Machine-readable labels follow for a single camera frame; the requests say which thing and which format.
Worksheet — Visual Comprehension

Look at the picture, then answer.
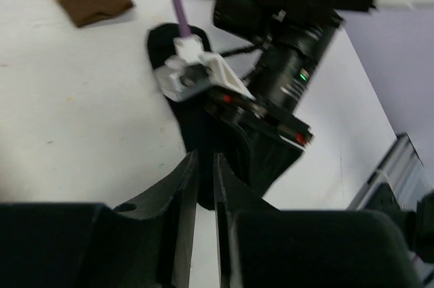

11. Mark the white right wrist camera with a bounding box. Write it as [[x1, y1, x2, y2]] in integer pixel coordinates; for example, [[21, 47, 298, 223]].
[[155, 35, 255, 102]]

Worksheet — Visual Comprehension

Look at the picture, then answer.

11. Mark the aluminium frame rail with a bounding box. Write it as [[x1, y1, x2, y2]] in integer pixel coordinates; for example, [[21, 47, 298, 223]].
[[347, 133, 433, 213]]

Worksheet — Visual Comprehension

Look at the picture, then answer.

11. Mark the black sock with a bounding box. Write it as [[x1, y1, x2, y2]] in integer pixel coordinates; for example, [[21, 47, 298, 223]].
[[146, 22, 272, 211]]

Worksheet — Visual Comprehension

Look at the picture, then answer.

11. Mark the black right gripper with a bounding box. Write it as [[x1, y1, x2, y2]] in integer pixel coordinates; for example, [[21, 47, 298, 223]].
[[206, 89, 314, 196]]

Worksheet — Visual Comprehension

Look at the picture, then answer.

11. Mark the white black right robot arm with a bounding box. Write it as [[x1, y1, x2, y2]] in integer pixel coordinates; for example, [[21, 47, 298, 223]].
[[206, 0, 374, 195]]

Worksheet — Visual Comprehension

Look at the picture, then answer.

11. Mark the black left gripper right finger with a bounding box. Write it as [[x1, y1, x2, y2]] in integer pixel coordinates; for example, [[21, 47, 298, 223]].
[[213, 153, 277, 287]]

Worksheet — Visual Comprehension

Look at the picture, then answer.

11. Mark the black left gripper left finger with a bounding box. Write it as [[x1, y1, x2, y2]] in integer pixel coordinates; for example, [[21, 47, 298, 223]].
[[114, 152, 199, 287]]

